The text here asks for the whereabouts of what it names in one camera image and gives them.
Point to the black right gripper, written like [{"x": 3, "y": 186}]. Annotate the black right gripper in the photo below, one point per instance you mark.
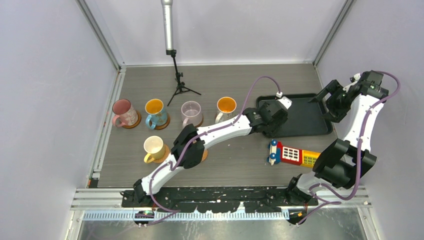
[{"x": 335, "y": 114}]

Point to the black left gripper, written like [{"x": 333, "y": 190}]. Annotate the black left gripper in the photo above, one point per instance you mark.
[{"x": 273, "y": 129}]

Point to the white mug orange inside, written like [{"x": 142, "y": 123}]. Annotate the white mug orange inside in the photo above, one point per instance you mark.
[{"x": 226, "y": 107}]

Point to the woven rattan round coaster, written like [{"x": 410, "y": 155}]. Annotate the woven rattan round coaster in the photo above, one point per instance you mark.
[{"x": 204, "y": 156}]

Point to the lilac mug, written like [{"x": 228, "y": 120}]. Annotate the lilac mug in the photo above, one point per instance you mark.
[{"x": 191, "y": 113}]

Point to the brown wooden coaster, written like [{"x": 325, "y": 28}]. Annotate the brown wooden coaster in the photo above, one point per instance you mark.
[
  {"x": 136, "y": 123},
  {"x": 161, "y": 127}
]

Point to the blue mug yellow inside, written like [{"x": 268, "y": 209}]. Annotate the blue mug yellow inside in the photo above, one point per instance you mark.
[{"x": 156, "y": 113}]

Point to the yellow mug white inside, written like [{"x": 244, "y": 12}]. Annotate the yellow mug white inside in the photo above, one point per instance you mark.
[{"x": 152, "y": 145}]

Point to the pink floral mug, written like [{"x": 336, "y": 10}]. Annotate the pink floral mug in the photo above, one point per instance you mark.
[{"x": 124, "y": 113}]

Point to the dark wooden round coaster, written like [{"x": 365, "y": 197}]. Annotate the dark wooden round coaster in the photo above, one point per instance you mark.
[{"x": 200, "y": 123}]

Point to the smooth orange round coaster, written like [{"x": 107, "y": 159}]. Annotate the smooth orange round coaster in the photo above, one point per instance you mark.
[{"x": 160, "y": 156}]

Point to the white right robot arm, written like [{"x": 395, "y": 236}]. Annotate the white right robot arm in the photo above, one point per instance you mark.
[{"x": 347, "y": 159}]

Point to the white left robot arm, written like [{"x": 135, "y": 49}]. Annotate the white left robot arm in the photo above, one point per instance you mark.
[{"x": 188, "y": 148}]

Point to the toy block train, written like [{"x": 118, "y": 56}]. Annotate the toy block train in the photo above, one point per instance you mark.
[{"x": 279, "y": 153}]

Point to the black plastic tray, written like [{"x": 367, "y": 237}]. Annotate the black plastic tray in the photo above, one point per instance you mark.
[{"x": 305, "y": 118}]

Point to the silver microphone on tripod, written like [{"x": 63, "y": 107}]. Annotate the silver microphone on tripod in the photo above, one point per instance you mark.
[{"x": 171, "y": 51}]

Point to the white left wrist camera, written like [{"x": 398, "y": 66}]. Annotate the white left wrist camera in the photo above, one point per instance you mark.
[{"x": 286, "y": 102}]

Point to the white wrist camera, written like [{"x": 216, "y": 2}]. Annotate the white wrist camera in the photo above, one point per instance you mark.
[
  {"x": 353, "y": 80},
  {"x": 286, "y": 102}
]

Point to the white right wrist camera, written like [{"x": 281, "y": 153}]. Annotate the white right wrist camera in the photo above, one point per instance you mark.
[{"x": 353, "y": 80}]

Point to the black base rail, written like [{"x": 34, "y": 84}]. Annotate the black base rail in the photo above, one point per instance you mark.
[{"x": 256, "y": 199}]

